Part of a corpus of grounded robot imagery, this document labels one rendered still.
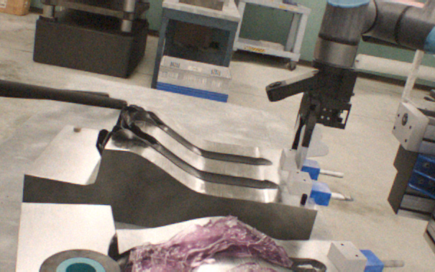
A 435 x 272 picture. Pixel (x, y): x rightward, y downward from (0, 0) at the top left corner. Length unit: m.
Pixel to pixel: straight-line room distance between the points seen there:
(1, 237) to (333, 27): 0.66
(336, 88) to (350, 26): 0.12
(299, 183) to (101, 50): 4.10
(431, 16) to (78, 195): 0.69
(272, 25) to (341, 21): 6.52
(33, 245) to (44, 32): 4.44
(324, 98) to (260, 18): 6.48
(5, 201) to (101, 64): 4.04
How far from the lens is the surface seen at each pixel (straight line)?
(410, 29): 0.97
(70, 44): 4.95
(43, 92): 1.22
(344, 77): 0.97
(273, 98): 0.96
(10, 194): 0.95
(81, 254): 0.54
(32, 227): 0.65
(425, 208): 1.41
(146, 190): 0.85
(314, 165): 1.02
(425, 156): 1.34
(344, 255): 0.79
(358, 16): 0.94
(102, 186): 0.86
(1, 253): 0.80
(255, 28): 7.43
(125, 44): 4.83
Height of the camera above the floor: 1.25
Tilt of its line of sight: 19 degrees down
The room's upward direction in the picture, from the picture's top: 12 degrees clockwise
